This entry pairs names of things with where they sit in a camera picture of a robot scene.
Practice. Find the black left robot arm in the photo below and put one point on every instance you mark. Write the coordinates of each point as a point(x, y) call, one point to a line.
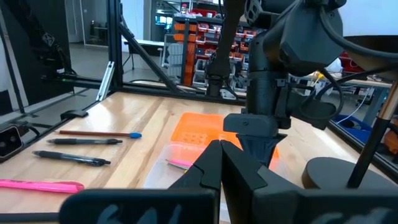
point(304, 37)

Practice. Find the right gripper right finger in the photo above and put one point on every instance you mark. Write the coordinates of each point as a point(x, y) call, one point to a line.
point(280, 205)

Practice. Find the black table-level camera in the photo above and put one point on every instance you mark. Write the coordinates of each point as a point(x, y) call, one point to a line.
point(11, 144)

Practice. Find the silver aluminium bracket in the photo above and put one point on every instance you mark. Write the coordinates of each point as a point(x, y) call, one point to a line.
point(105, 81)

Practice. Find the black upright panel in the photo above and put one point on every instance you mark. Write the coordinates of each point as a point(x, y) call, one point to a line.
point(18, 62)

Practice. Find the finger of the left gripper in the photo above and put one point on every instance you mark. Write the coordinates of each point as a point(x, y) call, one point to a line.
point(252, 146)
point(270, 146)

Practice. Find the brown pencil blue eraser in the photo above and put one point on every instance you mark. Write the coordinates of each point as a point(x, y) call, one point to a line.
point(99, 134)

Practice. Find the black aluminium table frame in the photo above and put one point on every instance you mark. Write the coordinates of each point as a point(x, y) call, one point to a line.
point(115, 46)

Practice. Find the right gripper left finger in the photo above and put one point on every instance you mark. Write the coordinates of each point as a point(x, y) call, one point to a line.
point(186, 202)

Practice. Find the large blue bin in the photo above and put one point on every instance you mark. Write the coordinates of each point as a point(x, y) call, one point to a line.
point(360, 132)

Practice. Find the orange perforated plastic basket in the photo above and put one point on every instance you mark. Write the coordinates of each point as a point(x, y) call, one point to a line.
point(199, 127)

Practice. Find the white rounded bag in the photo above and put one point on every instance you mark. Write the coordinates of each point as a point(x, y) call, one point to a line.
point(335, 67)

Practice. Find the thin pink pencil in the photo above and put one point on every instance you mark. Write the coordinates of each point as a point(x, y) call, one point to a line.
point(182, 163)

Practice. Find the black ballpoint pen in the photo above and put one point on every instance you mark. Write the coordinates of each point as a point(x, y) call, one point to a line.
point(71, 157)
point(84, 141)

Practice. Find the orange and black tool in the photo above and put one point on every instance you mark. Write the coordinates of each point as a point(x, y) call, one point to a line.
point(391, 137)

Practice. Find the pink highlighter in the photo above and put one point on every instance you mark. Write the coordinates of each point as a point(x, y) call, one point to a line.
point(40, 186)

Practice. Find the white globe lamp black base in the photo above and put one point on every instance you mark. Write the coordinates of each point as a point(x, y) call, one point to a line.
point(329, 174)

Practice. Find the wooden workbench grey legs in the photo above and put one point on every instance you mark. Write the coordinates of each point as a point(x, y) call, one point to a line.
point(377, 102)

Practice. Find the black table clamp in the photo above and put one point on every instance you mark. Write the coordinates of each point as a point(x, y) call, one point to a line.
point(74, 114)

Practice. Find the clear plastic supply box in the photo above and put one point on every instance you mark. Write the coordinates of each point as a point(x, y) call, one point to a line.
point(161, 177)

